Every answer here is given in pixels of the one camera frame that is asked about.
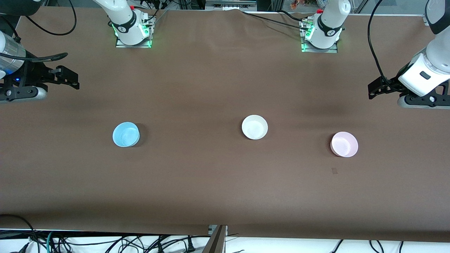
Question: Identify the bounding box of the pink bowl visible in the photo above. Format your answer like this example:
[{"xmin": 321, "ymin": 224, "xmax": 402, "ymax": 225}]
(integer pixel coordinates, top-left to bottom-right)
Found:
[{"xmin": 330, "ymin": 131, "xmax": 359, "ymax": 157}]

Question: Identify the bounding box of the light blue bowl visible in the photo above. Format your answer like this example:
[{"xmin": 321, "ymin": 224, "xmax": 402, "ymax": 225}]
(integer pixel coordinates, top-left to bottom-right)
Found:
[{"xmin": 112, "ymin": 122, "xmax": 140, "ymax": 148}]

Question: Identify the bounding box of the white bowl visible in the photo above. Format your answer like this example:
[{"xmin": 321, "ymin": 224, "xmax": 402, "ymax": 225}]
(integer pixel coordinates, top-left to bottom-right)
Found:
[{"xmin": 242, "ymin": 115, "xmax": 268, "ymax": 140}]

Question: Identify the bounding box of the orange toy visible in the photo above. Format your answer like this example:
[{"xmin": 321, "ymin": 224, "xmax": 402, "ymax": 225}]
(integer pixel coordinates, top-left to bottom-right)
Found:
[{"xmin": 290, "ymin": 0, "xmax": 317, "ymax": 10}]

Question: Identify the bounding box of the brown table cover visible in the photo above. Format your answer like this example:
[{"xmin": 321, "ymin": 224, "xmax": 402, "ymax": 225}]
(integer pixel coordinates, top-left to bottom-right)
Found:
[{"xmin": 0, "ymin": 7, "xmax": 450, "ymax": 243}]

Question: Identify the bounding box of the grey power strip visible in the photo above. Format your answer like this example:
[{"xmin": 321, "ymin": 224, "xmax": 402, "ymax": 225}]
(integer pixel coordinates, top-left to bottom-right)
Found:
[{"xmin": 206, "ymin": 0, "xmax": 257, "ymax": 10}]

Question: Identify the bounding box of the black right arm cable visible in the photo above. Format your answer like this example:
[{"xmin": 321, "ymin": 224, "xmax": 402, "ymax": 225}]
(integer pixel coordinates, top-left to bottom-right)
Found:
[{"xmin": 0, "ymin": 0, "xmax": 77, "ymax": 62}]

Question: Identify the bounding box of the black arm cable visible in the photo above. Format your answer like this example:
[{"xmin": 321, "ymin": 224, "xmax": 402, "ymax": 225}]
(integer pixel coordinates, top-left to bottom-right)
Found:
[
  {"xmin": 0, "ymin": 0, "xmax": 77, "ymax": 62},
  {"xmin": 367, "ymin": 0, "xmax": 396, "ymax": 88}
]

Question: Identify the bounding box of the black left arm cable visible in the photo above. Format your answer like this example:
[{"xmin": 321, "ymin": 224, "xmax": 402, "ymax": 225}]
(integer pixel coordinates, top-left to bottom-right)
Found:
[{"xmin": 367, "ymin": 0, "xmax": 396, "ymax": 88}]

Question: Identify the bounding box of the short black table cable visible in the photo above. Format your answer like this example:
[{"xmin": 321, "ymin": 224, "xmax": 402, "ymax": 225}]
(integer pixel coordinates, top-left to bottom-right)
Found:
[{"xmin": 278, "ymin": 10, "xmax": 308, "ymax": 21}]

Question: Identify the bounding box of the long black table cable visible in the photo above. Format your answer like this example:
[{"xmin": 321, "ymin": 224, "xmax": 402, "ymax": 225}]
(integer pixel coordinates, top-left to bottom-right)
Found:
[{"xmin": 241, "ymin": 11, "xmax": 310, "ymax": 30}]

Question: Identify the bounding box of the thick black floor cable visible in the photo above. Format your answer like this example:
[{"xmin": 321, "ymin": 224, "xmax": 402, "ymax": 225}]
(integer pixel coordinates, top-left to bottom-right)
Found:
[{"xmin": 0, "ymin": 214, "xmax": 36, "ymax": 253}]

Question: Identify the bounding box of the teal floor cable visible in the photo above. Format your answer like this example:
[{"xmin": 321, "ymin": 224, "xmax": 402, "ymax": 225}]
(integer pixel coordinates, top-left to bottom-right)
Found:
[{"xmin": 46, "ymin": 231, "xmax": 57, "ymax": 253}]

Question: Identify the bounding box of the dark metal post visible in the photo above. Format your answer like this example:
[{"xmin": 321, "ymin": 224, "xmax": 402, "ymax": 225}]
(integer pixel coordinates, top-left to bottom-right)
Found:
[{"xmin": 202, "ymin": 225, "xmax": 228, "ymax": 253}]

